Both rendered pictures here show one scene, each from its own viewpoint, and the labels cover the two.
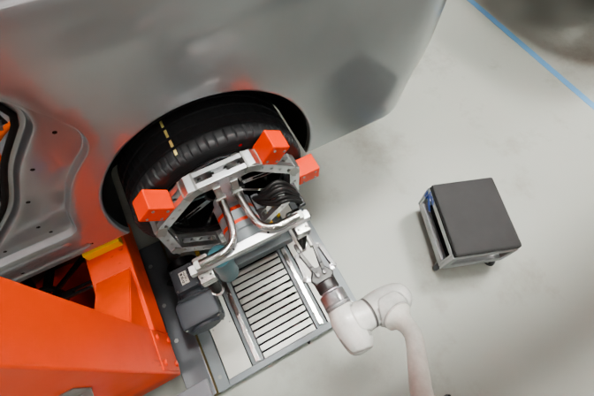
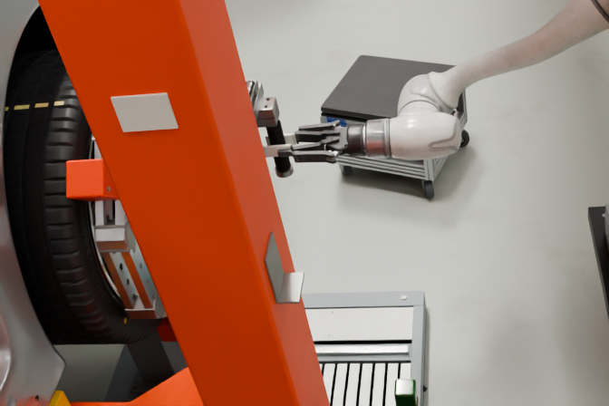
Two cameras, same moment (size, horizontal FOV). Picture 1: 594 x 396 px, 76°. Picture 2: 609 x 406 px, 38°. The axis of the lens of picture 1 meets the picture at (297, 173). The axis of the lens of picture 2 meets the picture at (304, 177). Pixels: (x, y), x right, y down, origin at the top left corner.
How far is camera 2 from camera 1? 1.35 m
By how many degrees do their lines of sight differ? 36
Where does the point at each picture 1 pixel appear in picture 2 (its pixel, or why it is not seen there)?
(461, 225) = (394, 102)
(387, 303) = (420, 83)
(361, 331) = (432, 113)
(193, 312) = not seen: outside the picture
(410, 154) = not seen: hidden behind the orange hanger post
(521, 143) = (344, 47)
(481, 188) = (365, 68)
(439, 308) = (486, 217)
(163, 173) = (70, 134)
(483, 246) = not seen: hidden behind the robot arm
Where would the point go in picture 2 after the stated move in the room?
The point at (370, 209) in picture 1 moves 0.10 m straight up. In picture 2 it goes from (293, 227) to (287, 207)
